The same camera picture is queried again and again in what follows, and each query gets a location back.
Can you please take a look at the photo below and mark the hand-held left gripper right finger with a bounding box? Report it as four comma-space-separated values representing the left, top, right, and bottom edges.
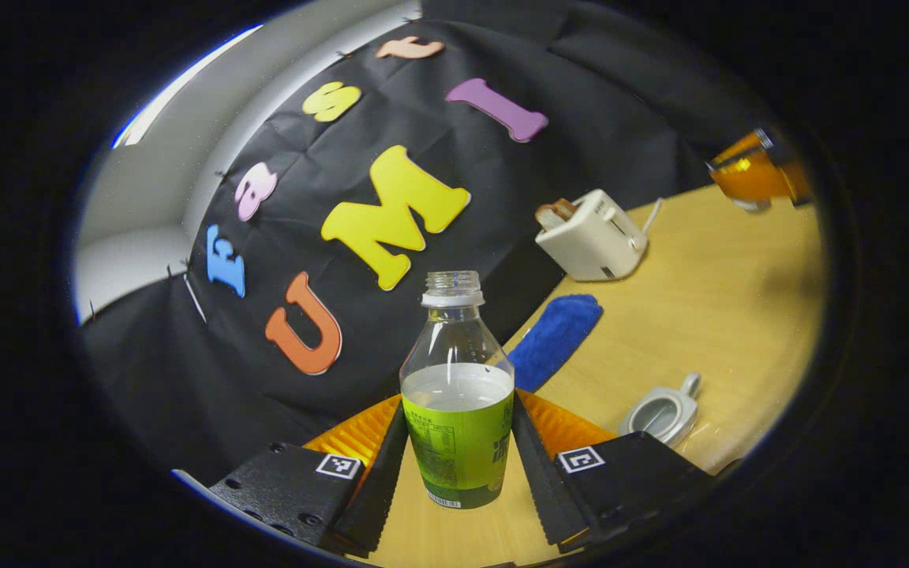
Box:
511, 389, 714, 553

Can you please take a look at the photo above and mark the green label water bottle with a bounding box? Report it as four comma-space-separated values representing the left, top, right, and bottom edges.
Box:
399, 271, 516, 510

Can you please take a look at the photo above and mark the blue towel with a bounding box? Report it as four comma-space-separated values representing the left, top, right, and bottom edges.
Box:
507, 293, 604, 393

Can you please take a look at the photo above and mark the white toaster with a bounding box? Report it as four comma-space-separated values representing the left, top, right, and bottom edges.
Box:
535, 189, 649, 282

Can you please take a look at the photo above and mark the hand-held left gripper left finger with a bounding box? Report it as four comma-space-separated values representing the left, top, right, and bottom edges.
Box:
210, 394, 410, 557

